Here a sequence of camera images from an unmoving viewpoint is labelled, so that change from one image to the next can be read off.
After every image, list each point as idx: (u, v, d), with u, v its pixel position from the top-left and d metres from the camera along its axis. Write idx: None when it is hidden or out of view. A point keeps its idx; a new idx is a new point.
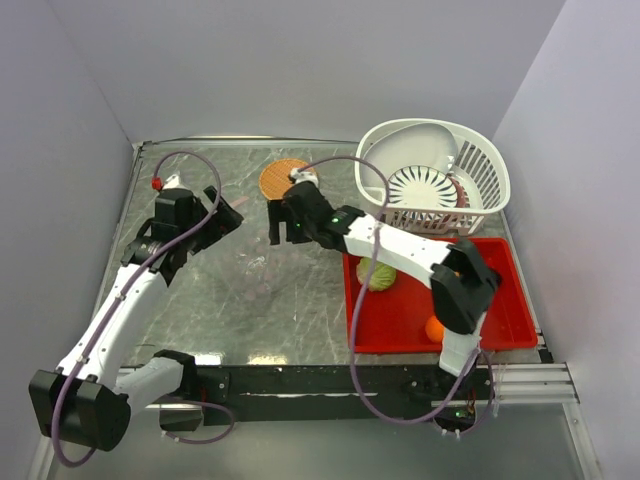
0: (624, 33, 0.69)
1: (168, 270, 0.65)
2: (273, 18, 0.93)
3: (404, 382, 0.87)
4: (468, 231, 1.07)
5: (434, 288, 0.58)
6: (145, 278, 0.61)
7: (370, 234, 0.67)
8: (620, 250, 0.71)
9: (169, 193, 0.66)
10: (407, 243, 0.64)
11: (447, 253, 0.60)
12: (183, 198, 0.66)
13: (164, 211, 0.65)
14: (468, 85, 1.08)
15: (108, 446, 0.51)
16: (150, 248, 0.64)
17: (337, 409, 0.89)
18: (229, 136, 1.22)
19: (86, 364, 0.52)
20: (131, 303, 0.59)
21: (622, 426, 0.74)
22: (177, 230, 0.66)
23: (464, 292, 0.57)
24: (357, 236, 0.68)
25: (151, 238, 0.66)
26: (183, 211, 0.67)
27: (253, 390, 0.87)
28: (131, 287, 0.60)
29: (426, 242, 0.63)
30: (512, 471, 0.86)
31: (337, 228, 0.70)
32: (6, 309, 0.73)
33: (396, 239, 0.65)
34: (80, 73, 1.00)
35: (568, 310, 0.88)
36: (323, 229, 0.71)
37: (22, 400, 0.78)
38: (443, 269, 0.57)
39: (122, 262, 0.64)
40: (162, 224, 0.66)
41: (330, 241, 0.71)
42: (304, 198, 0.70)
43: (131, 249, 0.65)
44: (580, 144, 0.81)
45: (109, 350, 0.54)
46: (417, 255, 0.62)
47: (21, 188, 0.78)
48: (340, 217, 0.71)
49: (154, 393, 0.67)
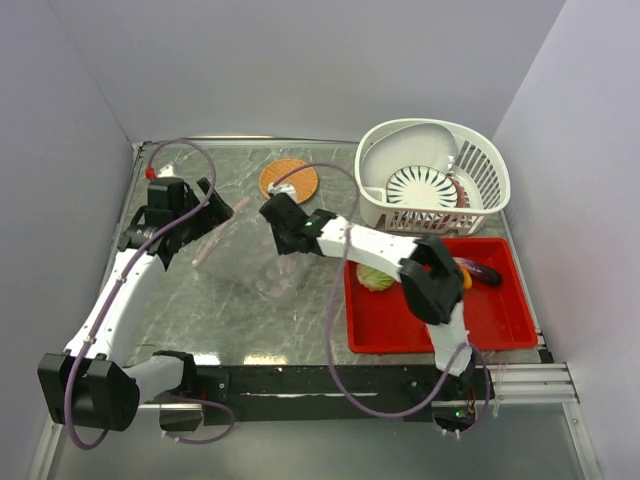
0: (624, 33, 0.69)
1: (164, 254, 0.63)
2: (273, 18, 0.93)
3: (404, 382, 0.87)
4: (468, 231, 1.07)
5: (404, 282, 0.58)
6: (145, 260, 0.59)
7: (341, 235, 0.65)
8: (620, 250, 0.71)
9: (161, 178, 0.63)
10: (375, 240, 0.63)
11: (414, 248, 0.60)
12: (175, 183, 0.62)
13: (158, 197, 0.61)
14: (468, 85, 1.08)
15: (121, 426, 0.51)
16: (146, 233, 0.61)
17: (337, 409, 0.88)
18: (229, 136, 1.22)
19: (93, 344, 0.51)
20: (133, 285, 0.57)
21: (622, 426, 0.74)
22: (171, 216, 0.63)
23: (431, 285, 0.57)
24: (328, 237, 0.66)
25: (147, 224, 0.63)
26: (177, 197, 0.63)
27: (253, 390, 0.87)
28: (132, 269, 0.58)
29: (394, 239, 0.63)
30: (512, 471, 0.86)
31: (309, 232, 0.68)
32: (7, 311, 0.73)
33: (366, 236, 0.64)
34: (80, 73, 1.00)
35: (567, 310, 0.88)
36: (294, 234, 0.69)
37: (23, 401, 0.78)
38: (411, 263, 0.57)
39: (118, 248, 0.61)
40: (156, 211, 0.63)
41: (305, 244, 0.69)
42: (275, 208, 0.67)
43: (127, 235, 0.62)
44: (581, 144, 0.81)
45: (115, 330, 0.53)
46: (386, 252, 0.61)
47: (20, 188, 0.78)
48: (313, 220, 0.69)
49: (155, 391, 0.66)
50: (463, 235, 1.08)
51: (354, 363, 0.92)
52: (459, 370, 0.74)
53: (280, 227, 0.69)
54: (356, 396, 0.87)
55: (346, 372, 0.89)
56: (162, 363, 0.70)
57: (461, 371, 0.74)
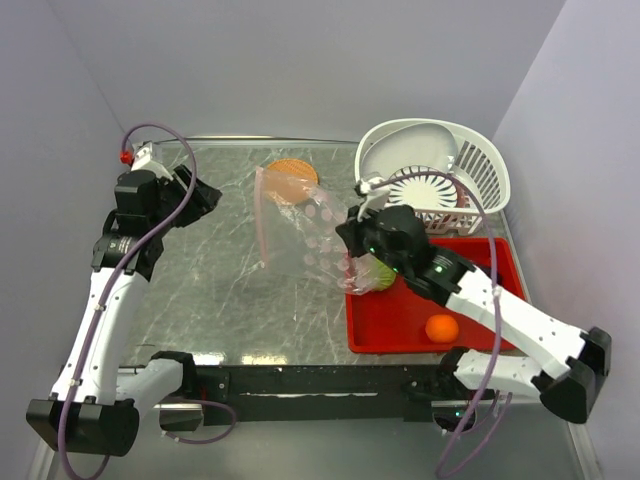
0: (625, 33, 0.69)
1: (144, 265, 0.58)
2: (273, 19, 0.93)
3: (404, 382, 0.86)
4: (468, 231, 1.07)
5: (564, 383, 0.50)
6: (123, 282, 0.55)
7: (487, 301, 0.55)
8: (620, 250, 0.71)
9: (127, 178, 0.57)
10: (533, 320, 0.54)
11: (583, 345, 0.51)
12: (146, 183, 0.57)
13: (128, 201, 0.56)
14: (468, 86, 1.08)
15: (122, 452, 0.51)
16: (121, 246, 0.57)
17: (335, 410, 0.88)
18: (229, 136, 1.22)
19: (80, 386, 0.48)
20: (114, 312, 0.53)
21: (622, 427, 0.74)
22: (146, 219, 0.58)
23: (592, 392, 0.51)
24: (469, 298, 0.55)
25: (121, 233, 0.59)
26: (149, 196, 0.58)
27: (253, 390, 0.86)
28: (110, 295, 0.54)
29: (554, 323, 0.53)
30: (512, 470, 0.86)
31: (436, 277, 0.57)
32: (7, 312, 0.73)
33: (520, 312, 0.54)
34: (80, 73, 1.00)
35: (567, 311, 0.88)
36: (418, 273, 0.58)
37: (23, 402, 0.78)
38: (585, 371, 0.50)
39: (93, 267, 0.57)
40: (129, 216, 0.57)
41: (428, 289, 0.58)
42: (411, 238, 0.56)
43: (101, 249, 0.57)
44: (581, 145, 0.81)
45: (102, 366, 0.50)
46: (547, 343, 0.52)
47: (20, 188, 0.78)
48: (443, 266, 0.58)
49: (157, 398, 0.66)
50: (463, 235, 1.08)
51: (354, 363, 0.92)
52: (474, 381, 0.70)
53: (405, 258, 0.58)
54: (357, 396, 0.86)
55: (346, 372, 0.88)
56: (162, 368, 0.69)
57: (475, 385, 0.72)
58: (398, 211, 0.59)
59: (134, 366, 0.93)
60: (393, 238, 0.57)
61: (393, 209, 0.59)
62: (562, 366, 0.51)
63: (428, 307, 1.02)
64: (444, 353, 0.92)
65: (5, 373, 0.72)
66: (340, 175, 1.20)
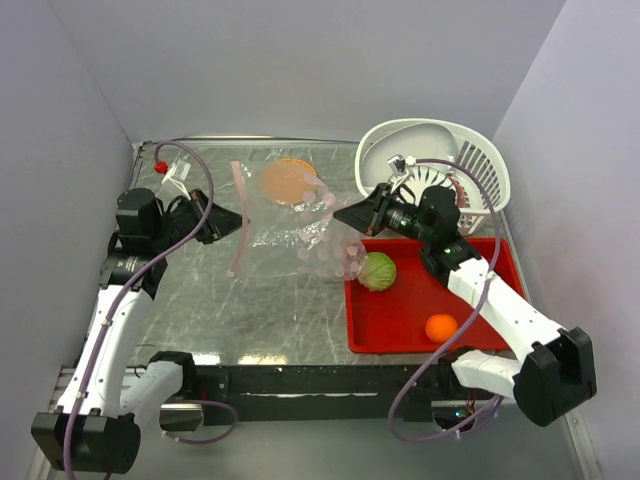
0: (624, 33, 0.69)
1: (150, 283, 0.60)
2: (272, 18, 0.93)
3: (402, 381, 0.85)
4: (468, 231, 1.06)
5: (527, 365, 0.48)
6: (130, 298, 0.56)
7: (478, 281, 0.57)
8: (621, 249, 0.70)
9: (130, 199, 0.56)
10: (515, 307, 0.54)
11: (557, 337, 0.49)
12: (147, 204, 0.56)
13: (130, 225, 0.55)
14: (468, 86, 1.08)
15: (124, 468, 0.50)
16: (128, 265, 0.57)
17: (337, 410, 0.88)
18: (228, 136, 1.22)
19: (86, 399, 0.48)
20: (120, 326, 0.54)
21: (623, 427, 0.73)
22: (149, 240, 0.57)
23: (556, 388, 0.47)
24: (463, 277, 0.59)
25: (126, 252, 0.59)
26: (150, 217, 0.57)
27: (253, 390, 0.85)
28: (116, 310, 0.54)
29: (536, 315, 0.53)
30: (512, 470, 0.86)
31: (446, 259, 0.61)
32: (7, 312, 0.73)
33: (506, 297, 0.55)
34: (81, 74, 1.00)
35: (567, 310, 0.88)
36: (432, 252, 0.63)
37: (24, 403, 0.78)
38: (547, 355, 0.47)
39: (100, 284, 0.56)
40: (130, 237, 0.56)
41: (432, 268, 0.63)
42: (442, 221, 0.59)
43: (107, 268, 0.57)
44: (581, 143, 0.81)
45: (107, 379, 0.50)
46: (520, 325, 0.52)
47: (21, 187, 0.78)
48: (455, 249, 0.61)
49: (157, 402, 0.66)
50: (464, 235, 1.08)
51: (354, 363, 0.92)
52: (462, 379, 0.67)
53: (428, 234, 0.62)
54: (357, 396, 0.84)
55: (346, 372, 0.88)
56: (161, 373, 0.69)
57: (467, 383, 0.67)
58: (443, 192, 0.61)
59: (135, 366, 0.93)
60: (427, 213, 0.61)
61: (441, 190, 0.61)
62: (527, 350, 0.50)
63: (429, 308, 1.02)
64: None
65: (5, 372, 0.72)
66: (340, 175, 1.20)
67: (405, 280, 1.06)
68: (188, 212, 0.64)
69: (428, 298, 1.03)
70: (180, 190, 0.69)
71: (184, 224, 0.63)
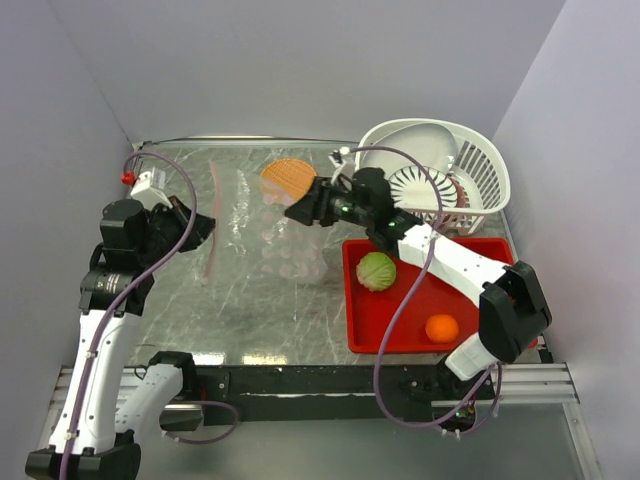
0: (624, 34, 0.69)
1: (134, 302, 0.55)
2: (272, 18, 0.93)
3: (403, 380, 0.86)
4: (468, 231, 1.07)
5: (483, 306, 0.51)
6: (114, 324, 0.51)
7: (424, 243, 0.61)
8: (620, 249, 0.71)
9: (115, 210, 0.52)
10: (461, 257, 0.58)
11: (503, 274, 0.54)
12: (134, 215, 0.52)
13: (115, 238, 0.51)
14: (468, 86, 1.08)
15: None
16: (109, 284, 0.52)
17: (335, 409, 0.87)
18: (229, 136, 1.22)
19: (77, 438, 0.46)
20: (107, 357, 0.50)
21: (623, 426, 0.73)
22: (135, 253, 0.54)
23: (514, 322, 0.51)
24: (409, 242, 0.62)
25: (108, 268, 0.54)
26: (137, 229, 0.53)
27: (253, 389, 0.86)
28: (101, 340, 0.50)
29: (482, 260, 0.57)
30: (512, 469, 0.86)
31: (391, 231, 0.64)
32: (7, 312, 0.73)
33: (450, 250, 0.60)
34: (81, 75, 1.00)
35: (567, 310, 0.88)
36: (378, 228, 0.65)
37: (25, 403, 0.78)
38: (498, 292, 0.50)
39: (82, 309, 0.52)
40: (115, 250, 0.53)
41: (381, 243, 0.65)
42: (375, 195, 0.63)
43: (88, 289, 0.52)
44: (581, 144, 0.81)
45: (98, 414, 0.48)
46: (470, 271, 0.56)
47: (21, 187, 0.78)
48: (398, 221, 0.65)
49: (158, 406, 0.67)
50: (463, 235, 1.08)
51: (354, 363, 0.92)
52: (463, 374, 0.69)
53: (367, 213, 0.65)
54: (357, 396, 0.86)
55: (346, 372, 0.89)
56: (160, 379, 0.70)
57: (466, 376, 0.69)
58: (368, 171, 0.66)
59: (135, 366, 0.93)
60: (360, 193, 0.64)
61: (367, 169, 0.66)
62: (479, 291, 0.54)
63: (428, 308, 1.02)
64: (444, 353, 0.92)
65: (5, 372, 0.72)
66: None
67: (404, 280, 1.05)
68: (170, 218, 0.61)
69: (426, 297, 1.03)
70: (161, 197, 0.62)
71: (167, 231, 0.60)
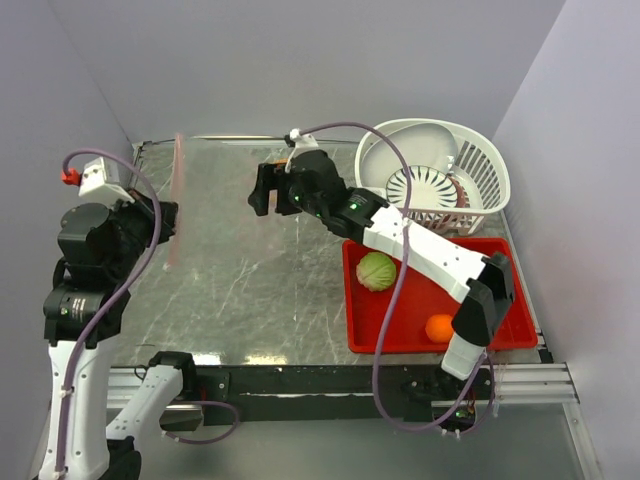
0: (625, 34, 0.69)
1: (107, 326, 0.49)
2: (273, 17, 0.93)
3: (404, 382, 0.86)
4: (468, 231, 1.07)
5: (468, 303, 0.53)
6: (87, 357, 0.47)
7: (396, 233, 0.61)
8: (621, 251, 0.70)
9: (75, 223, 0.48)
10: (439, 249, 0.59)
11: (482, 268, 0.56)
12: (98, 226, 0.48)
13: (78, 252, 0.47)
14: (468, 86, 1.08)
15: None
16: (74, 308, 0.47)
17: (336, 411, 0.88)
18: (229, 136, 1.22)
19: (66, 474, 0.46)
20: (84, 392, 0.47)
21: (623, 427, 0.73)
22: (103, 267, 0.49)
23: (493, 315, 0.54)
24: (381, 232, 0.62)
25: (74, 288, 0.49)
26: (103, 240, 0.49)
27: (253, 389, 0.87)
28: (75, 375, 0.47)
29: (459, 251, 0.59)
30: (512, 469, 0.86)
31: (351, 214, 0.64)
32: (7, 312, 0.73)
33: (424, 241, 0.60)
34: (81, 74, 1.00)
35: (568, 309, 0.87)
36: (335, 213, 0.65)
37: (25, 403, 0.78)
38: (484, 290, 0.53)
39: (49, 342, 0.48)
40: (81, 266, 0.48)
41: (344, 228, 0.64)
42: (321, 176, 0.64)
43: (51, 316, 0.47)
44: (581, 144, 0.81)
45: (85, 449, 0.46)
46: (450, 265, 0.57)
47: (21, 187, 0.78)
48: (358, 203, 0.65)
49: (157, 406, 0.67)
50: (463, 234, 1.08)
51: (355, 363, 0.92)
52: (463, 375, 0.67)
53: (317, 199, 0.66)
54: (357, 396, 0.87)
55: (345, 372, 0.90)
56: (160, 381, 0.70)
57: (467, 375, 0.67)
58: (307, 155, 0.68)
59: (134, 366, 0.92)
60: (304, 180, 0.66)
61: (307, 154, 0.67)
62: (464, 289, 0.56)
63: (427, 307, 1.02)
64: (444, 353, 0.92)
65: (5, 372, 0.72)
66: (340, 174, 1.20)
67: (403, 279, 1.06)
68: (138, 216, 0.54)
69: (426, 296, 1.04)
70: (122, 193, 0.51)
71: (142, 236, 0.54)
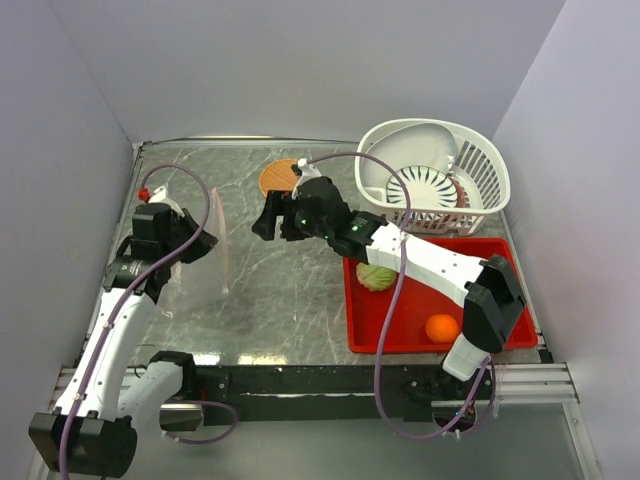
0: (623, 33, 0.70)
1: (152, 289, 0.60)
2: (273, 17, 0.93)
3: (404, 382, 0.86)
4: (468, 231, 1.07)
5: (468, 306, 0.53)
6: (132, 302, 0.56)
7: (395, 246, 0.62)
8: (621, 250, 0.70)
9: (147, 207, 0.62)
10: (436, 258, 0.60)
11: (482, 270, 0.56)
12: (162, 212, 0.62)
13: (144, 227, 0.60)
14: (468, 86, 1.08)
15: (117, 474, 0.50)
16: (132, 268, 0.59)
17: (335, 410, 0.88)
18: (228, 136, 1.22)
19: (84, 400, 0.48)
20: (122, 331, 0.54)
21: (623, 426, 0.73)
22: (159, 246, 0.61)
23: (497, 316, 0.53)
24: (380, 247, 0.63)
25: (132, 257, 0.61)
26: (163, 225, 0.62)
27: (253, 389, 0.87)
28: (118, 313, 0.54)
29: (457, 258, 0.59)
30: (512, 469, 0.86)
31: (354, 236, 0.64)
32: (7, 311, 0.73)
33: (424, 251, 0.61)
34: (80, 73, 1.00)
35: (569, 309, 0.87)
36: (340, 236, 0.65)
37: (25, 403, 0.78)
38: (483, 292, 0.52)
39: (104, 287, 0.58)
40: (142, 241, 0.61)
41: (347, 249, 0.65)
42: (325, 202, 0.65)
43: (113, 271, 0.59)
44: (581, 144, 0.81)
45: (106, 381, 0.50)
46: (448, 272, 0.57)
47: (21, 186, 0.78)
48: (361, 224, 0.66)
49: (156, 406, 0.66)
50: (463, 235, 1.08)
51: (354, 363, 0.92)
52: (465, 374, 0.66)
53: (323, 223, 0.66)
54: (357, 396, 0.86)
55: (346, 372, 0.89)
56: (160, 375, 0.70)
57: (468, 376, 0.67)
58: (311, 183, 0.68)
59: (134, 366, 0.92)
60: (311, 207, 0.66)
61: (310, 182, 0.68)
62: (462, 292, 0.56)
63: (428, 308, 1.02)
64: (445, 353, 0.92)
65: (5, 371, 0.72)
66: (340, 175, 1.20)
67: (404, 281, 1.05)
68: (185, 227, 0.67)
69: (427, 298, 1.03)
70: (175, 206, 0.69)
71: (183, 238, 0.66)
